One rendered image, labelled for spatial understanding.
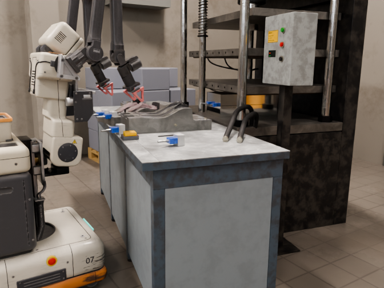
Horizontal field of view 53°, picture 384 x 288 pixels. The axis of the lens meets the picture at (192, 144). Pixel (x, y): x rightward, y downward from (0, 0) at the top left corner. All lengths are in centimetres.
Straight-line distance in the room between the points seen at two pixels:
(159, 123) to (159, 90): 229
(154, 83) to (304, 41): 245
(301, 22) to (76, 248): 169
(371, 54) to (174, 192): 391
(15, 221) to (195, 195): 85
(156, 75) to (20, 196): 280
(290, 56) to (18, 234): 167
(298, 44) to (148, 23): 343
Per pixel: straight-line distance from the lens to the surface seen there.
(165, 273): 180
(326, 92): 288
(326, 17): 291
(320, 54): 288
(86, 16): 243
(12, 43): 490
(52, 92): 209
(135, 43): 533
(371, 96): 516
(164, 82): 448
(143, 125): 217
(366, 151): 525
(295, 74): 227
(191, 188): 167
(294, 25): 226
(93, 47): 195
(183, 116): 223
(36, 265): 206
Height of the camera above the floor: 120
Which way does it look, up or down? 12 degrees down
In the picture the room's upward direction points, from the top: 1 degrees clockwise
